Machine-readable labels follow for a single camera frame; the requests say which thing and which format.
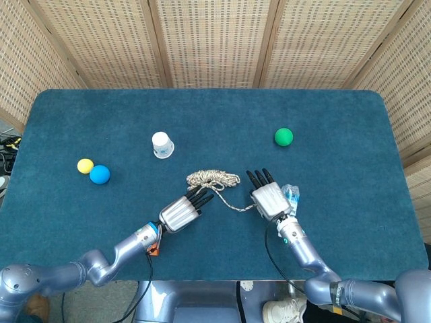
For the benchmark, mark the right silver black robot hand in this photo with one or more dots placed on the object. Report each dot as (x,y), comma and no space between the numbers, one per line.
(271,200)

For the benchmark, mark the orange wooden bottle-shaped block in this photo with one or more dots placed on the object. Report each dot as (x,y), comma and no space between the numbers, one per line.
(155,251)

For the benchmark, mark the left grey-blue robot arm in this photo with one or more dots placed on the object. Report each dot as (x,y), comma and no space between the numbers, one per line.
(101,262)

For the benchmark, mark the green foam ball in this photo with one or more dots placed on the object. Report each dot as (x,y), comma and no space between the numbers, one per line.
(283,137)

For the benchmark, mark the blue foam ball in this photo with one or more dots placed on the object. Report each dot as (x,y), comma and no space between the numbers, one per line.
(100,174)

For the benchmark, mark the yellow foam ball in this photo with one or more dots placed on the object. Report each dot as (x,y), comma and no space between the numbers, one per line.
(84,165)

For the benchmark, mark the white sneaker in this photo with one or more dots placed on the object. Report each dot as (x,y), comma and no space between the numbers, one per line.
(279,311)

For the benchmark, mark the grey-blue robot base column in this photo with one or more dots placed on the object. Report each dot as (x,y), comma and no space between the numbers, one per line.
(188,301)

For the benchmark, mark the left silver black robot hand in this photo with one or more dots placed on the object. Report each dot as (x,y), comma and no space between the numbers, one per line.
(178,213)

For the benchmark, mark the brown shoe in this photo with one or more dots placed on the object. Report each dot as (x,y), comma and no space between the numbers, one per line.
(38,304)

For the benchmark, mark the white floral paper cup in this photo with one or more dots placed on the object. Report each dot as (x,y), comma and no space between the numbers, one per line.
(162,144)

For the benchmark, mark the clear plastic water bottle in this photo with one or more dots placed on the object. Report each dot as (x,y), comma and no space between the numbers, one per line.
(292,195)

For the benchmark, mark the blue carpet table mat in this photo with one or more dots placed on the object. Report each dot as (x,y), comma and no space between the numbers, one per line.
(215,117)

